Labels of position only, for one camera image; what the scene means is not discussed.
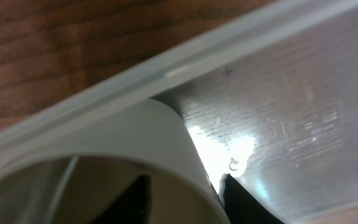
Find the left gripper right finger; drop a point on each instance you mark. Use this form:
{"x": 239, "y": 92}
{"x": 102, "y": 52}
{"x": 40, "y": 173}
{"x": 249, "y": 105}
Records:
{"x": 241, "y": 207}

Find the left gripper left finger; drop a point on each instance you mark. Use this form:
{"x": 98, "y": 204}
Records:
{"x": 133, "y": 206}

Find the grey plastic cup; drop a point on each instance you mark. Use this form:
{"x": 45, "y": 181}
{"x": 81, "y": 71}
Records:
{"x": 72, "y": 173}

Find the clear plastic container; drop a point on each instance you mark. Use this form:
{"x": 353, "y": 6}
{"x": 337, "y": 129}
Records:
{"x": 268, "y": 90}

